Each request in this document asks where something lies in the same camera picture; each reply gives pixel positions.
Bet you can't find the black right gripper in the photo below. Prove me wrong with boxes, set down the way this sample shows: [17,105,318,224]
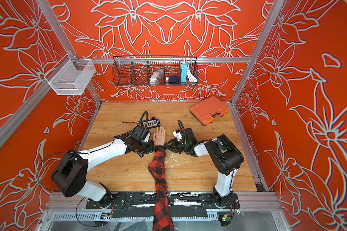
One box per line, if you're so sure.
[163,139,190,155]

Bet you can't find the black wrist watch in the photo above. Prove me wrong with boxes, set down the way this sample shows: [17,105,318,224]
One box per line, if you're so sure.
[154,145,166,152]

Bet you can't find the mannequin hand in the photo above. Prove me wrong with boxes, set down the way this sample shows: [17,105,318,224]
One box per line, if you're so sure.
[152,126,166,146]

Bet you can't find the red black plaid sleeve arm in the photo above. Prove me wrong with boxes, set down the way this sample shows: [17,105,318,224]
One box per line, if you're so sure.
[148,150,174,231]

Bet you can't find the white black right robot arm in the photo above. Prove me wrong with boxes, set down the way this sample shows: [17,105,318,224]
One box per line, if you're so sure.
[164,134,244,209]

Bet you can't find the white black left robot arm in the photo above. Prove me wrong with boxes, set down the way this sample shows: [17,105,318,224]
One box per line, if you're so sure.
[51,137,154,208]

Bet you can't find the black charging board yellow connectors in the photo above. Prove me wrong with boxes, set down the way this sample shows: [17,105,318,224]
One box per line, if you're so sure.
[141,118,161,129]

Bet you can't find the orange tool case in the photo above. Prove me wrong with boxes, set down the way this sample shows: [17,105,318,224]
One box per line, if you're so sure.
[190,96,229,126]

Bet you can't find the dark blue round object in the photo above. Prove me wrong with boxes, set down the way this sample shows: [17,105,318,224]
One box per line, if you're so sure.
[168,75,181,86]

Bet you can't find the silver pouch in basket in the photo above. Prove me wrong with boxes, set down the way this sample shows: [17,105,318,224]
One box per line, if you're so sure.
[149,69,164,86]

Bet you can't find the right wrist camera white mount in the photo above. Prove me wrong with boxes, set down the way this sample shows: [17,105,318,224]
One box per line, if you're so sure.
[173,128,197,145]

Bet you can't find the red black wire lead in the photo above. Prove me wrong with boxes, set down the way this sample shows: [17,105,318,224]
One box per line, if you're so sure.
[122,121,139,124]

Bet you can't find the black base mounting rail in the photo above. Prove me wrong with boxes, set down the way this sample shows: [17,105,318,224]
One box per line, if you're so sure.
[86,192,240,220]

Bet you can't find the white cable bundle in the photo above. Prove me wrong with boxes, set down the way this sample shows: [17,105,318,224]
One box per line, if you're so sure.
[186,67,198,86]

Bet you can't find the black wire wall basket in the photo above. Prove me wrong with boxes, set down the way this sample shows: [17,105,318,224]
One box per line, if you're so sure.
[112,55,199,87]

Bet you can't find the clear plastic wall bin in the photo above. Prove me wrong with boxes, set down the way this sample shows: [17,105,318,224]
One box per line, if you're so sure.
[46,59,95,96]

